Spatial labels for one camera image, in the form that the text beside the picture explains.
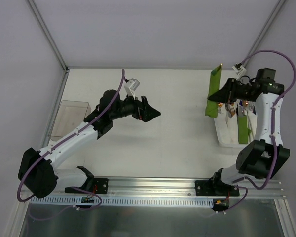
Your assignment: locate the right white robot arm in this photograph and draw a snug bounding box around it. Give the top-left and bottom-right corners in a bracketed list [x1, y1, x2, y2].
[207, 64, 290, 196]

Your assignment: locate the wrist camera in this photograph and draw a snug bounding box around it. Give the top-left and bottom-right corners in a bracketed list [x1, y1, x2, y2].
[124, 78, 140, 98]
[232, 63, 247, 80]

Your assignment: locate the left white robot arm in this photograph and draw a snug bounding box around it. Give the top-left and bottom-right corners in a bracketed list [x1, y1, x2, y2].
[17, 90, 161, 202]

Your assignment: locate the clear plastic utensil box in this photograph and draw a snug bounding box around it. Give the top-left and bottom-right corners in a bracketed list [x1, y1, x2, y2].
[48, 100, 91, 142]

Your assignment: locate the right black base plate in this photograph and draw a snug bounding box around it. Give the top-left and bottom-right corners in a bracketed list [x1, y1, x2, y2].
[194, 179, 240, 197]

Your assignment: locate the white slotted cable duct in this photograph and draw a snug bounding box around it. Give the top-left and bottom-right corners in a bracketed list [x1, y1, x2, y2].
[31, 195, 214, 208]

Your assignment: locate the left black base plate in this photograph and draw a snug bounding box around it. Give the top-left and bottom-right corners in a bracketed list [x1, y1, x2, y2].
[65, 178, 109, 194]

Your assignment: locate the white plastic basket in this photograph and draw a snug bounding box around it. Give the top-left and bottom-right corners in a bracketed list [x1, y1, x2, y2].
[214, 104, 257, 148]

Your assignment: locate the green rolled napkin in basket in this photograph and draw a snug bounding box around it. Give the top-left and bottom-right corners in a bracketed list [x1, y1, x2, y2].
[237, 115, 252, 145]

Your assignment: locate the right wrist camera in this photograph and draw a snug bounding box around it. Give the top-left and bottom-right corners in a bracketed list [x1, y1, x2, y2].
[232, 63, 247, 80]

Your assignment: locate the copper spoon left in basket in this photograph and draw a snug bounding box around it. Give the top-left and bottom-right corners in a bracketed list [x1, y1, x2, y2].
[218, 103, 223, 114]

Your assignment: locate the white rolled napkin middle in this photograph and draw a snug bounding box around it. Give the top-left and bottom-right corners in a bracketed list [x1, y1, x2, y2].
[225, 102, 237, 125]

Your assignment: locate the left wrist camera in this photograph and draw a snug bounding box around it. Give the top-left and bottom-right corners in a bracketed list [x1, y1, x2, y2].
[124, 78, 140, 98]

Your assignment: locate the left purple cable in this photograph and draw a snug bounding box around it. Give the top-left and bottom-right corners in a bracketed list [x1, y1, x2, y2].
[16, 69, 129, 220]

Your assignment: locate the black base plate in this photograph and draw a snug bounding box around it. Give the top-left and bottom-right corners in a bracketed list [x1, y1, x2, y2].
[194, 179, 240, 197]
[65, 178, 109, 194]

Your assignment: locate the green paper napkin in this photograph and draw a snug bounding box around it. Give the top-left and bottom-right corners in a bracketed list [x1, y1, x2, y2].
[205, 63, 222, 118]

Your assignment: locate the copper spoon in basket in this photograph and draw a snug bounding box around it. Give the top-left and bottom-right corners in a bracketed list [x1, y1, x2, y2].
[240, 100, 249, 108]
[218, 103, 223, 114]

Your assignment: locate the aluminium rail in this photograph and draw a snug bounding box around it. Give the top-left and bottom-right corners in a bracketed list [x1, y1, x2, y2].
[19, 174, 286, 199]

